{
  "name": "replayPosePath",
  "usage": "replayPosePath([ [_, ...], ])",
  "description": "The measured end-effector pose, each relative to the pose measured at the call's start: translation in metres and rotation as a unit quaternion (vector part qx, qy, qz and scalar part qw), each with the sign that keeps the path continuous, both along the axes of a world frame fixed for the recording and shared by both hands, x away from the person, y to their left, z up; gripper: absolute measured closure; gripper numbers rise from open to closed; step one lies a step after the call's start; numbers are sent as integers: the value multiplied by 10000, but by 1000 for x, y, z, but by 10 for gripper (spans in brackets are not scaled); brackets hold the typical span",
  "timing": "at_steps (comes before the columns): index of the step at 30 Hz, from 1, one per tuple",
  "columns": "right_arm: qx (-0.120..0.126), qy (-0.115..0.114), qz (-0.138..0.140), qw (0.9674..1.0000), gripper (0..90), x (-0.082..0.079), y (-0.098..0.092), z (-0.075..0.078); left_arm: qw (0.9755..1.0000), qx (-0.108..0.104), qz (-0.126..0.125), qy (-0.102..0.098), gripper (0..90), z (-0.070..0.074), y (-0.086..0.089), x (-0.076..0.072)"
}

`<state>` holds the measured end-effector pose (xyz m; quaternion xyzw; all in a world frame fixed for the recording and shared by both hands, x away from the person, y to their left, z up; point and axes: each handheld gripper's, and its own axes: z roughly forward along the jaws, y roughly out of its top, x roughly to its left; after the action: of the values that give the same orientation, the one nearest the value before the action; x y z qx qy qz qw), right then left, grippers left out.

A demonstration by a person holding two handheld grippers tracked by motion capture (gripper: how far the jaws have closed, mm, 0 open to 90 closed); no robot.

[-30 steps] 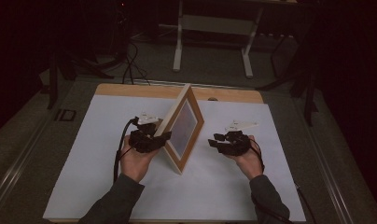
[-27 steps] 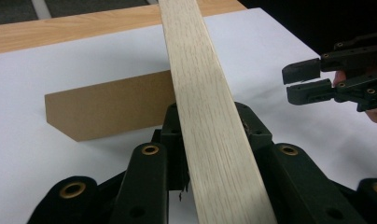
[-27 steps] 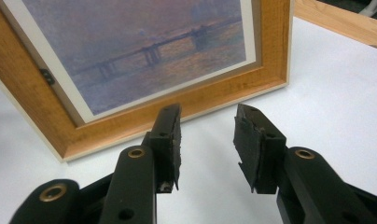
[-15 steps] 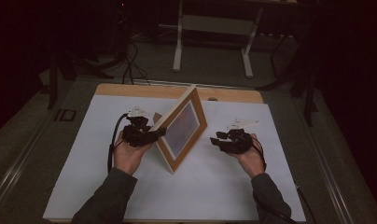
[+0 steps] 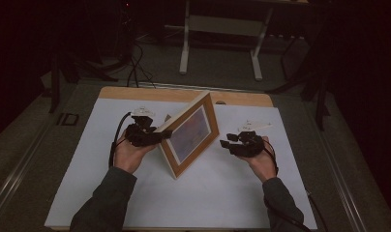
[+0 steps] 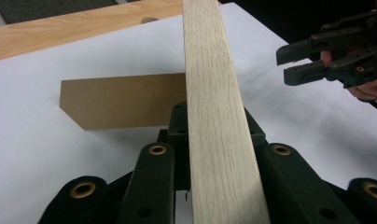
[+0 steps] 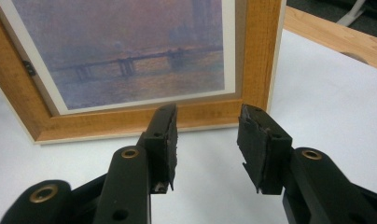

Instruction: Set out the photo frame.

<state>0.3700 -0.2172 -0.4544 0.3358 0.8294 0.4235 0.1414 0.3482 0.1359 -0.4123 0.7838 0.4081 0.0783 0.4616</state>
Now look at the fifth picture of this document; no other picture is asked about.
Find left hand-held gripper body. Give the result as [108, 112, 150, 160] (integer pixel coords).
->
[124, 106, 163, 148]

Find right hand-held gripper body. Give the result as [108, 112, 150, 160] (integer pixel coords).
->
[230, 120, 273, 159]

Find person's left hand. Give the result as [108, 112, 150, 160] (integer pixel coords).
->
[113, 136, 160, 175]

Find person's right hand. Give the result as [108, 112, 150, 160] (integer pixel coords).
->
[244, 135, 279, 184]

